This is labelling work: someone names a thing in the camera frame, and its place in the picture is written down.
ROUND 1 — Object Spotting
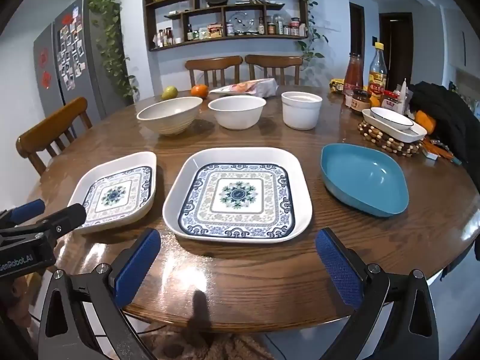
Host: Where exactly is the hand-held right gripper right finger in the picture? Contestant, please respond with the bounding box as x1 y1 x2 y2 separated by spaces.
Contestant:
315 227 439 360

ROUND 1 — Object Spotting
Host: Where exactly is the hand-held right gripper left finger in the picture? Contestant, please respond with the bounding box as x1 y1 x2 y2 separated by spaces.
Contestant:
37 228 162 360

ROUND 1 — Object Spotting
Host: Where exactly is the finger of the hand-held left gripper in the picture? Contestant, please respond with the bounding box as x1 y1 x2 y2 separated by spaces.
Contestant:
0 199 46 229
22 203 88 244

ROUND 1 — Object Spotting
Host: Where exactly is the small patterned square plate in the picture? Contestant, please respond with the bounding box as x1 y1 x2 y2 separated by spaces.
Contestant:
67 151 157 235

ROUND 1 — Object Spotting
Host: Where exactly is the blue plate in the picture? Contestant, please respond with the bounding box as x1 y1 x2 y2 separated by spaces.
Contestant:
320 143 409 218

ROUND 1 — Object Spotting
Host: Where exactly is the large patterned square plate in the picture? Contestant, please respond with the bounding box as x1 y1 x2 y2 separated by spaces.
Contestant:
162 147 314 241

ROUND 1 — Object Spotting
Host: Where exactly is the large beige bowl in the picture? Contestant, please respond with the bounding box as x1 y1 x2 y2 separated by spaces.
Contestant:
136 97 203 136

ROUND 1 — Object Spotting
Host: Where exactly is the white straight-sided bowl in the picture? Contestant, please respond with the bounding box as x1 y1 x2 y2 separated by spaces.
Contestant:
281 91 323 131

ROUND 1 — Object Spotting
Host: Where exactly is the wooden dining chair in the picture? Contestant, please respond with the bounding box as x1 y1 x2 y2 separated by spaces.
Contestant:
244 55 304 86
16 97 93 176
185 56 244 88

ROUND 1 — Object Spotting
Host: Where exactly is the beige fluffy rug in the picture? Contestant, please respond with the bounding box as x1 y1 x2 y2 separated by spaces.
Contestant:
142 322 274 360

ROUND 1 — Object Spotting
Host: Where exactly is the wooden bead trivet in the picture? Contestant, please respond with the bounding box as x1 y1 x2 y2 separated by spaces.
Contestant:
357 120 424 157

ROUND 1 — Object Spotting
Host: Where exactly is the white oval dish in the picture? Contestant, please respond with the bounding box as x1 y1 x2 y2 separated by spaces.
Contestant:
362 109 428 143

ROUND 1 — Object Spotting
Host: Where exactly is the orange flat packet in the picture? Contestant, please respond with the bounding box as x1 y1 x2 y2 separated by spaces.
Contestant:
422 139 462 166

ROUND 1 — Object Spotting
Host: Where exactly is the grey refrigerator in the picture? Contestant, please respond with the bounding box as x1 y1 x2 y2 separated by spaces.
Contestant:
33 0 124 121

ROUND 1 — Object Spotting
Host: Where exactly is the white dish with dark rim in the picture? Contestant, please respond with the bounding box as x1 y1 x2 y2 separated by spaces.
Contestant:
370 107 415 131

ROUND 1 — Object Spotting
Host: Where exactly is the cluster of fridge photos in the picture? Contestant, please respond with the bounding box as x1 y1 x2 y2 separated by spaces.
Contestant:
56 5 88 91

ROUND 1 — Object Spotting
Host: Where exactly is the dark-lidded sauce jar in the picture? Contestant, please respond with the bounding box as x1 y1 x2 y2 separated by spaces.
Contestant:
350 89 372 116

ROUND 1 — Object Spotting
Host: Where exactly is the small orange object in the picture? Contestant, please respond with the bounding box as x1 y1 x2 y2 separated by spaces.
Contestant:
415 109 437 133

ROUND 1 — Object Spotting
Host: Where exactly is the red-lidded sauce jar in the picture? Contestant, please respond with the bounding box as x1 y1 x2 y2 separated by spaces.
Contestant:
382 91 401 115

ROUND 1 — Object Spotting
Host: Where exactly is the black jacket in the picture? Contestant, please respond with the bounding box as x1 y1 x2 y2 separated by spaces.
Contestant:
407 81 480 181

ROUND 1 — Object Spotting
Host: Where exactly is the small white squeeze bottle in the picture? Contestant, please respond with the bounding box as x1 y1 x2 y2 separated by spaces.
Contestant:
398 78 410 113

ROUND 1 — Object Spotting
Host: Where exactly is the green trailing vine plant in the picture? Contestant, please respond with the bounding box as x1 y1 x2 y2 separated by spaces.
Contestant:
85 0 139 102
298 0 329 64

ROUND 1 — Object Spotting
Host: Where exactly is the red sauce bottle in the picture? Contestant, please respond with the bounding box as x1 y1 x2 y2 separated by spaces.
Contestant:
343 53 364 96

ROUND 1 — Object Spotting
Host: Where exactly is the yellow-capped brown bottle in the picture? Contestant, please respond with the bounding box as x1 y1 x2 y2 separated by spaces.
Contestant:
368 42 388 98

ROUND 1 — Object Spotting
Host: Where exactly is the white snack bag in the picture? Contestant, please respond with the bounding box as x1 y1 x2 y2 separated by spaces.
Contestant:
209 79 280 98

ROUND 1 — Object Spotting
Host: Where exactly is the dark wooden door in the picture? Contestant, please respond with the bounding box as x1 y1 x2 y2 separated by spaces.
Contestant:
379 12 413 91
349 2 365 64

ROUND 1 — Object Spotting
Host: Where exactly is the round glass plate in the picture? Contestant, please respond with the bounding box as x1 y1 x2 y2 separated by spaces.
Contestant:
228 11 250 35

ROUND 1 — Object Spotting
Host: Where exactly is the dark wooden wall shelf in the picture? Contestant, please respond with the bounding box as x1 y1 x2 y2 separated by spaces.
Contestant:
142 0 310 52

